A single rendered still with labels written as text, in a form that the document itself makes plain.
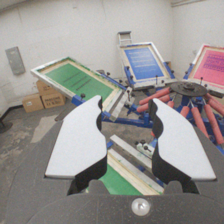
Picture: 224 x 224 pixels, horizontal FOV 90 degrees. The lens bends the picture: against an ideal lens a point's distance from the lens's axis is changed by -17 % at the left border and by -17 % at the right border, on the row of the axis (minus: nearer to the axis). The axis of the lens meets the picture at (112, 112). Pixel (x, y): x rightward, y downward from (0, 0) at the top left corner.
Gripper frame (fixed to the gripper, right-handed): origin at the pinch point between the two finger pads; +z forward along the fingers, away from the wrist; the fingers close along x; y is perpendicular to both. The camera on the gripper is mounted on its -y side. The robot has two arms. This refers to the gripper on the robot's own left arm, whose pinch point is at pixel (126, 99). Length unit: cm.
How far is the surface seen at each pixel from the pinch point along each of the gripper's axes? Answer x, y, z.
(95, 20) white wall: -65, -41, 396
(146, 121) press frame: 29, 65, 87
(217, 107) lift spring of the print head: 79, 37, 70
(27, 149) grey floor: -172, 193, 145
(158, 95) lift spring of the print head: 37, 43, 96
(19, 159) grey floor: -176, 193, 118
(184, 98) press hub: 55, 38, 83
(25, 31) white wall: -256, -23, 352
